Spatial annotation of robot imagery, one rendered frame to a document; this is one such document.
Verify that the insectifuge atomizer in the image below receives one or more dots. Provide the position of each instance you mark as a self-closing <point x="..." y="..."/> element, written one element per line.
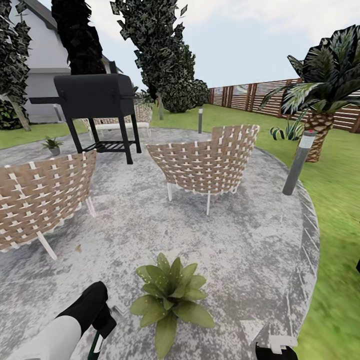
<point x="96" y="347"/>

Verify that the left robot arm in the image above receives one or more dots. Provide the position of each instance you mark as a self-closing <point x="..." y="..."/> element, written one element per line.
<point x="59" y="339"/>

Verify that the charcoal grill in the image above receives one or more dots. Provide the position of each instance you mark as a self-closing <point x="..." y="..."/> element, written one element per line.
<point x="89" y="96"/>

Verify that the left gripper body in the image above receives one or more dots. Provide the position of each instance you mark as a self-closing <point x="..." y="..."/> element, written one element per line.
<point x="105" y="324"/>

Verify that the garden chair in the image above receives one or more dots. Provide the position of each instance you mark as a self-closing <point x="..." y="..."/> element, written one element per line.
<point x="143" y="120"/>
<point x="37" y="197"/>
<point x="210" y="167"/>

